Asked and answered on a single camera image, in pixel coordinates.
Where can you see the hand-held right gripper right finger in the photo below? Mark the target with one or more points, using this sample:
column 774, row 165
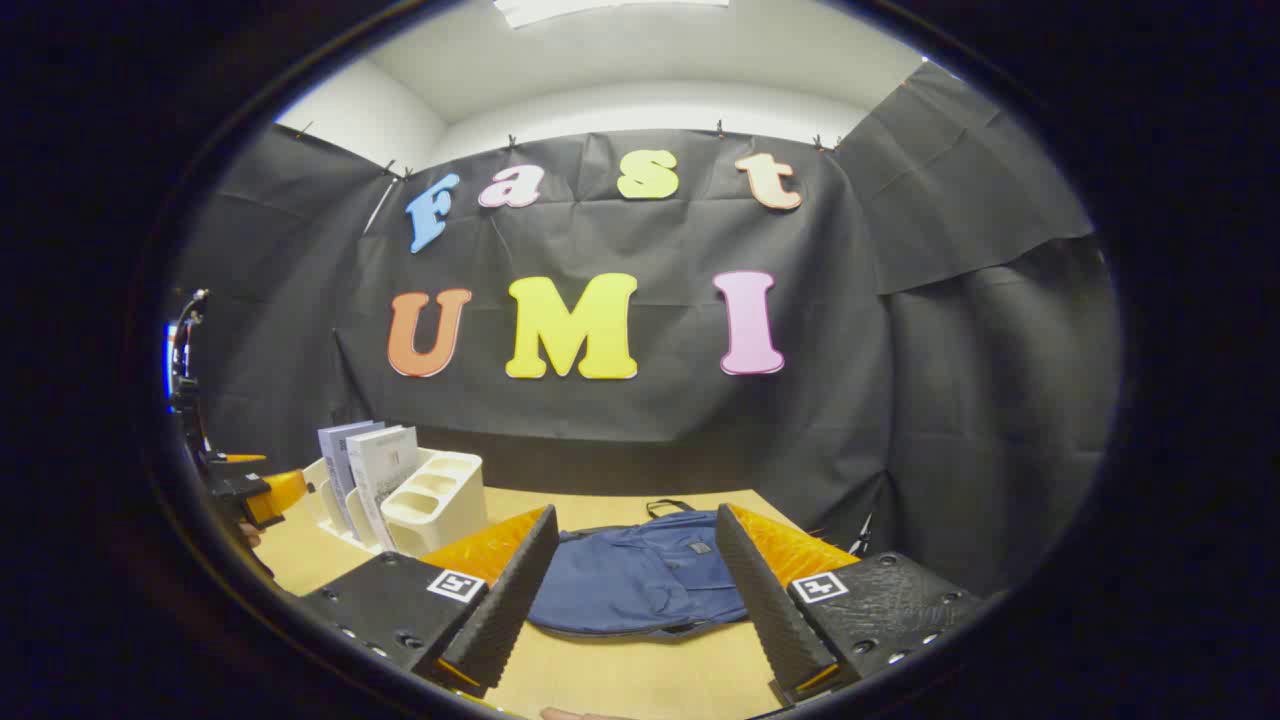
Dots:
column 765, row 600

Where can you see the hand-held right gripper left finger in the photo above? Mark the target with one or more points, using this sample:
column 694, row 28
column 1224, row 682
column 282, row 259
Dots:
column 505, row 600

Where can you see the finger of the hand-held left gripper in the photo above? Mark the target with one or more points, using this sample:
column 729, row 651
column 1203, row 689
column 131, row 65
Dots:
column 245, row 458
column 275, row 495

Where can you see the white plastic bookshelf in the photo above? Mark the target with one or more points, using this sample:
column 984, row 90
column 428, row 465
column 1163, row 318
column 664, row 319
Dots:
column 440, row 510

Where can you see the white cover book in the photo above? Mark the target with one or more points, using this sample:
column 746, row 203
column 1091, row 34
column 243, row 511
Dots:
column 385, row 465

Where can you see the blue schoolbag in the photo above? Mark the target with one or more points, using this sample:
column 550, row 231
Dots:
column 620, row 580

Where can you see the lit display screen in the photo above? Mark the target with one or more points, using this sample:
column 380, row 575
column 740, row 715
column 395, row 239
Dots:
column 171, row 360

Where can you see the black backdrop cloth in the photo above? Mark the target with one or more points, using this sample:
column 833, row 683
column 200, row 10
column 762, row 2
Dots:
column 900, row 400

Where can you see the ceiling light panel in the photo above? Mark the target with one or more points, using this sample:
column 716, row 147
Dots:
column 600, row 10

